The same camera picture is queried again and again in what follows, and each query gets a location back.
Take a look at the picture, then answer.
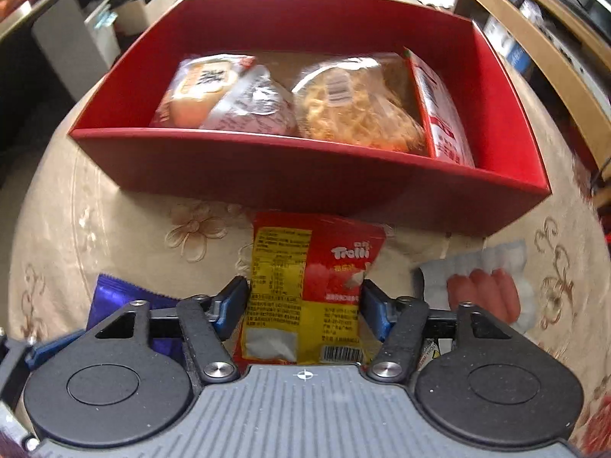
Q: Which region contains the clear bag yellow crispy snack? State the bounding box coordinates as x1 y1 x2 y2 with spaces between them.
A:
292 53 428 155

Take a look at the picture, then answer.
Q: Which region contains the sausage snack packet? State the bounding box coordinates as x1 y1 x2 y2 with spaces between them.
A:
413 241 537 333

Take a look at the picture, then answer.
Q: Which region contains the red white snack packet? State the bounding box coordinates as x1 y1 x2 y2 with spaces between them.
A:
405 48 475 169

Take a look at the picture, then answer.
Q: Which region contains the red yellow Trolli candy bag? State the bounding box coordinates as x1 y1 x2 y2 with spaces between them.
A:
234 212 386 368

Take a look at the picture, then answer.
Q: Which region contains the dark marble coffee table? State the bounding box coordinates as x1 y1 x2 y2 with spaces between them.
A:
0 0 126 154

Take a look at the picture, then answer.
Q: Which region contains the red cardboard box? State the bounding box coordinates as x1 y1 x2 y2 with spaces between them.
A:
70 0 551 236

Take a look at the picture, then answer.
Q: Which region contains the white grey printed snack packet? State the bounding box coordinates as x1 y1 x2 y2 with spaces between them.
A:
200 65 297 137

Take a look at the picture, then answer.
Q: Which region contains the cardboard box under table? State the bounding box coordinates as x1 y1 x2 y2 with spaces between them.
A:
115 0 178 36

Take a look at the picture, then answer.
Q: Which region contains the orange bread snack packet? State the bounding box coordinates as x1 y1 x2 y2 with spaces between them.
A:
150 54 257 129

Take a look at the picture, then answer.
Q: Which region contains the white blue box on shelf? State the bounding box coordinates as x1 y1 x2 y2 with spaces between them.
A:
483 16 532 74

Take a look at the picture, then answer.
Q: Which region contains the wooden TV cabinet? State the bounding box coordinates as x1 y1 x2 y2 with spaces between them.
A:
451 0 610 215

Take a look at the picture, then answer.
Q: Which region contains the blue foil snack bag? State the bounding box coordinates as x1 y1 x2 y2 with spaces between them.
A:
86 274 184 364

